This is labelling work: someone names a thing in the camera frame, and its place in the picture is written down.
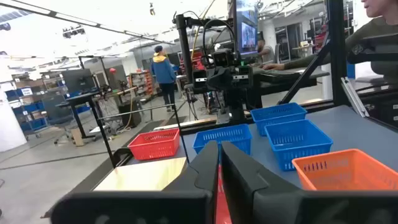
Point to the orange plastic slotted basket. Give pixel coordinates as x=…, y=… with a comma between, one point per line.
x=342, y=174

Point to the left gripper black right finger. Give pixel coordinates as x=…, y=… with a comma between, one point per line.
x=248, y=202

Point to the blue plastic slotted basket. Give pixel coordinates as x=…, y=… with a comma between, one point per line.
x=230, y=137
x=298, y=149
x=280, y=119

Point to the person's hand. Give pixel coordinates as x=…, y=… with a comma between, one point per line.
x=273, y=66

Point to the black box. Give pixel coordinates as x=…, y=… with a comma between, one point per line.
x=129, y=115

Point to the black desk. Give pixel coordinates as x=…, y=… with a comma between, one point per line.
x=289, y=79
x=81, y=99

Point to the shelf with orange bins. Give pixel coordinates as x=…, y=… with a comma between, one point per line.
x=146, y=82

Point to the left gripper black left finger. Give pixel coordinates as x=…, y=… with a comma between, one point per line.
x=186, y=205

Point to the dark computer monitor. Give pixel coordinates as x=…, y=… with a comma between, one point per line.
x=79, y=81

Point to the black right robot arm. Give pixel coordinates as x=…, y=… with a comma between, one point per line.
x=233, y=105

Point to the person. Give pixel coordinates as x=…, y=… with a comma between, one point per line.
x=163, y=71
x=266, y=53
x=373, y=31

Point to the silver aluminium bar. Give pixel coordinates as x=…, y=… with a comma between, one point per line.
x=354, y=96

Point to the red ball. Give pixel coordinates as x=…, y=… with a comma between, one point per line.
x=112, y=71

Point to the wooden shelf board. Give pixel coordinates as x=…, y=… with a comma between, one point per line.
x=140, y=175

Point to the grey office chair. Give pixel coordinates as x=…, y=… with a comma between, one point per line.
x=56, y=109

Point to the wooden block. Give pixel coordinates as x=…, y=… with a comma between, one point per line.
x=77, y=137

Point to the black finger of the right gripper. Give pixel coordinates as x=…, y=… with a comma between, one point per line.
x=226, y=79
x=214, y=79

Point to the black drawer cabinet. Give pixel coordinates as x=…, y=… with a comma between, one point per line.
x=382, y=112

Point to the large display screen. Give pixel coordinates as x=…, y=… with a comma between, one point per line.
x=247, y=31

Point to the black ceiling fixture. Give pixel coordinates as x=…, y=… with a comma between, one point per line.
x=74, y=32

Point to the rack with blue bins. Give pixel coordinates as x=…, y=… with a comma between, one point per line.
x=31, y=109

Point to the blue-grey table mat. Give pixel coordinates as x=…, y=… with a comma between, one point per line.
x=357, y=133

